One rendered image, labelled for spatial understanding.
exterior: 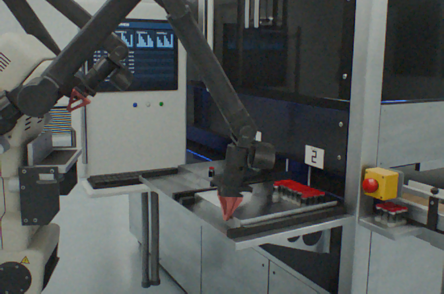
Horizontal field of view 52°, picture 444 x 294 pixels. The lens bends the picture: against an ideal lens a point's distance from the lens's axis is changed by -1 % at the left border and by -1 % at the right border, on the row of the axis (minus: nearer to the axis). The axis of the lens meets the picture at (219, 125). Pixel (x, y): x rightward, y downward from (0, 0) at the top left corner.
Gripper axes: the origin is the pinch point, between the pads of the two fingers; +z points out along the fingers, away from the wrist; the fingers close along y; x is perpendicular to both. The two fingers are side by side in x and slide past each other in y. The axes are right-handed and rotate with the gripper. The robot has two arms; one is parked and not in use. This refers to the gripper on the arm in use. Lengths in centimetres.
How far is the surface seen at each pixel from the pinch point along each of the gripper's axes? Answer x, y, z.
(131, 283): 139, 36, 86
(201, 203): 15.2, 0.9, 0.8
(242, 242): -10.6, -0.9, 3.0
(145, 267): 98, 25, 58
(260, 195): 17.5, 23.8, -1.9
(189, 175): 44.3, 10.9, -1.3
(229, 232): -7.5, -3.2, 1.6
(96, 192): 69, -14, 13
